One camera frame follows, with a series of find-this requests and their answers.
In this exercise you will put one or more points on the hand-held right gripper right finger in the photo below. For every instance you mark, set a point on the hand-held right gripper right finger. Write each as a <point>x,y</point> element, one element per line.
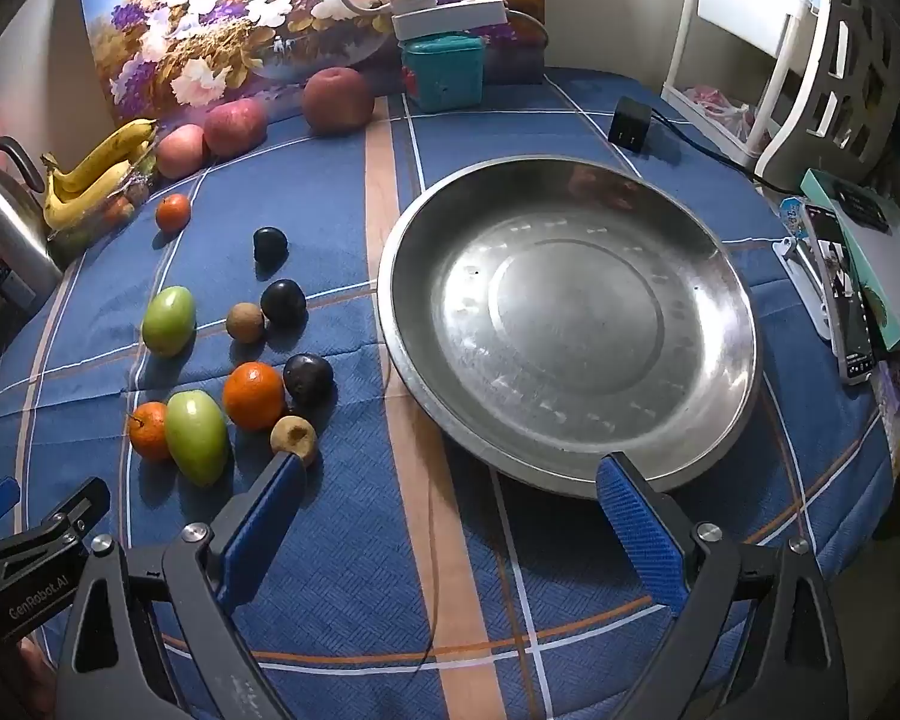
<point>637,532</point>

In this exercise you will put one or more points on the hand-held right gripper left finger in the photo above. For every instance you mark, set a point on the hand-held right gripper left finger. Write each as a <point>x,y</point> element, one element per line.
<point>262,514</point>

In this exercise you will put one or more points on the round brown kiwi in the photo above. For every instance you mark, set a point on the round brown kiwi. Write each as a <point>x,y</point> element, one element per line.
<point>294,433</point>
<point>244,322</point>

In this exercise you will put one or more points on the stemmed small tangerine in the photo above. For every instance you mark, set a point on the stemmed small tangerine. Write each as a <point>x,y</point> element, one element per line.
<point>147,433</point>

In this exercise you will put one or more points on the green mango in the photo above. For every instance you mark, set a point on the green mango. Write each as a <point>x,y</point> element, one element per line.
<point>169,320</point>
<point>196,436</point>

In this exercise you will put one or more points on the large orange tangerine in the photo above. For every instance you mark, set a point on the large orange tangerine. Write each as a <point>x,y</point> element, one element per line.
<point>253,395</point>

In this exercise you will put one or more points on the dark purple plum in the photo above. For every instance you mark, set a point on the dark purple plum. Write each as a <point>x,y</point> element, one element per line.
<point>270,246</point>
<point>283,302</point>
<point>308,378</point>

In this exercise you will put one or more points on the round steel basin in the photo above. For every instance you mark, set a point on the round steel basin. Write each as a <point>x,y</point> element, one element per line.
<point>570,315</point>

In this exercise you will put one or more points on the blue plaid tablecloth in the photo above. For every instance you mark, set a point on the blue plaid tablecloth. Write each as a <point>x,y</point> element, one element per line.
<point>390,577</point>

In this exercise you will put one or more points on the white phone stand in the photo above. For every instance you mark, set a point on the white phone stand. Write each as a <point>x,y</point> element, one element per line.
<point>806,285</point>

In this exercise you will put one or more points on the black smartphone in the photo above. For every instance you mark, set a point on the black smartphone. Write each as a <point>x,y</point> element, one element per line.
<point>844,300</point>

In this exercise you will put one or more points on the clear glass bowl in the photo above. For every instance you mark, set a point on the clear glass bowl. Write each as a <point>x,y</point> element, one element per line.
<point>131,195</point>

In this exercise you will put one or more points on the yellow banana bunch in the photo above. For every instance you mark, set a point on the yellow banana bunch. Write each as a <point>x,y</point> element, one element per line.
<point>90,169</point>

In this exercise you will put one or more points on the blue and white packet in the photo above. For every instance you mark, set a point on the blue and white packet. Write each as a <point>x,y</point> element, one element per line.
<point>793,216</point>

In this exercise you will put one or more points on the teal cardboard box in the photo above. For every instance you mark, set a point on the teal cardboard box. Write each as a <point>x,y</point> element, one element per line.
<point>896,270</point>

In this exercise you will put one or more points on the pink apple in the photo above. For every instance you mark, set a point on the pink apple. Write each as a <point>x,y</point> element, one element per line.
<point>180,151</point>

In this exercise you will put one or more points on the black charger adapter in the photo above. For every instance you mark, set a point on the black charger adapter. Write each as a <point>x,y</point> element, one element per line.
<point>630,124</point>

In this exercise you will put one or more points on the dark red apple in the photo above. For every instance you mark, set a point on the dark red apple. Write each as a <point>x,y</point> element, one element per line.
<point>337,101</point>

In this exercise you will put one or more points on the pink plastic bag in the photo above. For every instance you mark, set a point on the pink plastic bag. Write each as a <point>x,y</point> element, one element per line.
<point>720,109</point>

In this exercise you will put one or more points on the teal plastic box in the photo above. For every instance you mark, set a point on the teal plastic box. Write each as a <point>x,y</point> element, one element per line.
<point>446,75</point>

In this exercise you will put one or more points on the floral painting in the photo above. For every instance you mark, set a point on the floral painting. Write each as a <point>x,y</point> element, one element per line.
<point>217,30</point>

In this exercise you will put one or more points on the white lattice basket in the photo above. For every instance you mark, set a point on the white lattice basket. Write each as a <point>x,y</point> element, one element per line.
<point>847,67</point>

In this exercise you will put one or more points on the white power strip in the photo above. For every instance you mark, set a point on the white power strip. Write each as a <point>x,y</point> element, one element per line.
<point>457,17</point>

